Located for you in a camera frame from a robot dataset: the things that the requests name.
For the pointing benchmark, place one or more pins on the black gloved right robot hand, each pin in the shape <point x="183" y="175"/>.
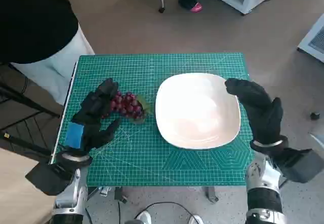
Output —
<point x="260" y="112"/>

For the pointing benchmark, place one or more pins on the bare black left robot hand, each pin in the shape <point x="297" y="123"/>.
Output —
<point x="88" y="122"/>

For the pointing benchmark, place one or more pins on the red toy grapes with leaf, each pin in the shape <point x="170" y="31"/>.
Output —
<point x="126" y="105"/>

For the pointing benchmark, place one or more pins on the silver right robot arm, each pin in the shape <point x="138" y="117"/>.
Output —
<point x="263" y="176"/>

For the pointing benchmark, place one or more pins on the white square plate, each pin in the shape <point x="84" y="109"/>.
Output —
<point x="197" y="112"/>

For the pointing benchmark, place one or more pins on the black chair caster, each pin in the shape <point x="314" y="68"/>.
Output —
<point x="314" y="115"/>

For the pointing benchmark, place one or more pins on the black metal rack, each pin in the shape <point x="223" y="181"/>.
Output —
<point x="30" y="99"/>

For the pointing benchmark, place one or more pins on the green cutting mat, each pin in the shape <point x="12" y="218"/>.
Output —
<point x="141" y="158"/>

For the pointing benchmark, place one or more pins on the silver table clamp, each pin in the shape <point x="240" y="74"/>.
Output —
<point x="104" y="191"/>

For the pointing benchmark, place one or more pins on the grey table leg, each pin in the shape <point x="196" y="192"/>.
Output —
<point x="120" y="194"/>
<point x="211" y="194"/>

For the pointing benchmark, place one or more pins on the white vented appliance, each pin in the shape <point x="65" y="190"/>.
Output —
<point x="315" y="41"/>

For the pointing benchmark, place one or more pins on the beige wooden board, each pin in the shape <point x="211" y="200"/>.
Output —
<point x="15" y="196"/>

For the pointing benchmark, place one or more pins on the white left robot foot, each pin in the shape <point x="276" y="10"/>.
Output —
<point x="144" y="217"/>

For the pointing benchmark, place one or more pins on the white robot foot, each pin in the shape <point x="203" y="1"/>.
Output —
<point x="144" y="217"/>
<point x="196" y="220"/>

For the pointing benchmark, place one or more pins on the white right robot foot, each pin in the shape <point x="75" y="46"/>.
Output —
<point x="196" y="220"/>

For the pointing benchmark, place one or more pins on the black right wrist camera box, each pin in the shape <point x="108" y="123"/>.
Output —
<point x="298" y="165"/>

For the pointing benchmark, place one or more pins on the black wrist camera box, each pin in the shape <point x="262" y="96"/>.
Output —
<point x="45" y="178"/>
<point x="298" y="165"/>

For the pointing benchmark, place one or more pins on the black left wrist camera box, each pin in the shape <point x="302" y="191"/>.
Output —
<point x="45" y="178"/>

